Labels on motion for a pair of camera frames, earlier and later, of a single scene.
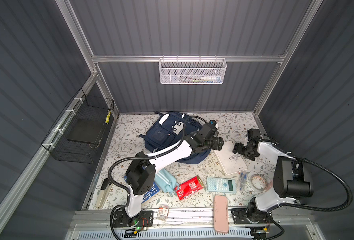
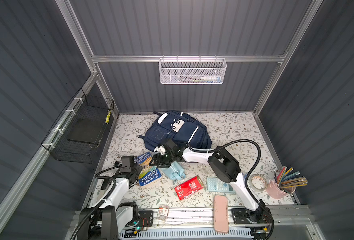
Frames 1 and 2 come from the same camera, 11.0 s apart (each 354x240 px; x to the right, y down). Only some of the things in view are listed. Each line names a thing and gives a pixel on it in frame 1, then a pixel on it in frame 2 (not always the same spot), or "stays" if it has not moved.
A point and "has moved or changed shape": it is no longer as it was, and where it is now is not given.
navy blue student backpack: x=167 y=128 stays
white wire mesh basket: x=192 y=71 stays
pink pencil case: x=221 y=213 stays
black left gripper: x=216 y=142 -> x=138 y=168
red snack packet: x=189 y=188 stays
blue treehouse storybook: x=151 y=191 has moved or changed shape
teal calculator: x=221 y=185 stays
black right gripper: x=238 y=148 -> x=162 y=165
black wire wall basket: x=76 y=136 stays
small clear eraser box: x=163 y=212 stays
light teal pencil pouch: x=165 y=181 -> x=175 y=171
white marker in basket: x=211 y=78 stays
